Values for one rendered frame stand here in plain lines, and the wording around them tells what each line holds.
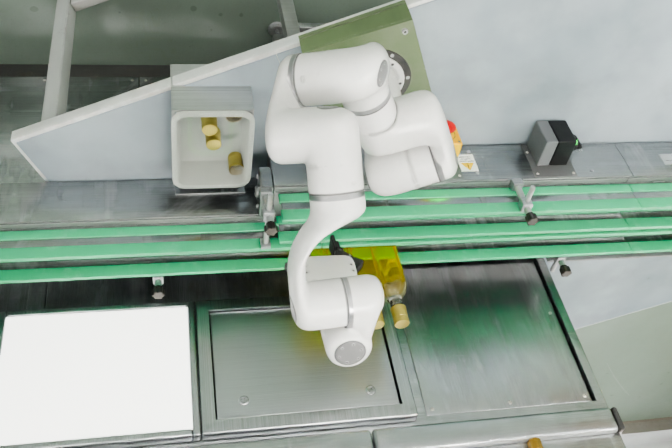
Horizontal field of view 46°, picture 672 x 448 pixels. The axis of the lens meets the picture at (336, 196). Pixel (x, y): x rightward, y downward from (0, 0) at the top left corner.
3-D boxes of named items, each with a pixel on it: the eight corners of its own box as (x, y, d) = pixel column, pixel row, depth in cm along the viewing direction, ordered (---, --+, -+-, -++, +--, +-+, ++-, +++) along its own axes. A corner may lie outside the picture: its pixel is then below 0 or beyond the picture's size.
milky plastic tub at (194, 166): (171, 162, 183) (172, 189, 177) (169, 86, 167) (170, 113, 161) (246, 161, 187) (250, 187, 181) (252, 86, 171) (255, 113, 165)
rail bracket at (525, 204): (505, 184, 190) (523, 226, 181) (514, 162, 184) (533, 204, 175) (520, 184, 190) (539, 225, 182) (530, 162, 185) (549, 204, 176)
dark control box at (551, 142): (525, 142, 199) (536, 166, 193) (535, 118, 193) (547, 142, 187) (555, 142, 200) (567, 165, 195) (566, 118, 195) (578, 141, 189)
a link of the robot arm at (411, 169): (351, 120, 154) (361, 179, 143) (416, 100, 152) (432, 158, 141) (364, 153, 161) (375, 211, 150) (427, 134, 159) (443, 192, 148)
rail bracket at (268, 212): (255, 222, 183) (261, 264, 175) (260, 170, 171) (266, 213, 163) (268, 221, 184) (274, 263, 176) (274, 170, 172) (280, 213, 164)
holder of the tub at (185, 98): (172, 177, 187) (173, 201, 182) (170, 86, 168) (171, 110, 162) (245, 175, 191) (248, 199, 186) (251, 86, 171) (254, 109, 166)
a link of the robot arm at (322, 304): (358, 184, 124) (369, 313, 127) (276, 193, 122) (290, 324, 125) (369, 190, 116) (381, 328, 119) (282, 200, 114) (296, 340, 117)
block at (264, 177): (253, 194, 187) (255, 216, 182) (255, 166, 180) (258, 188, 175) (268, 194, 188) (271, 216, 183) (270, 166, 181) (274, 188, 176)
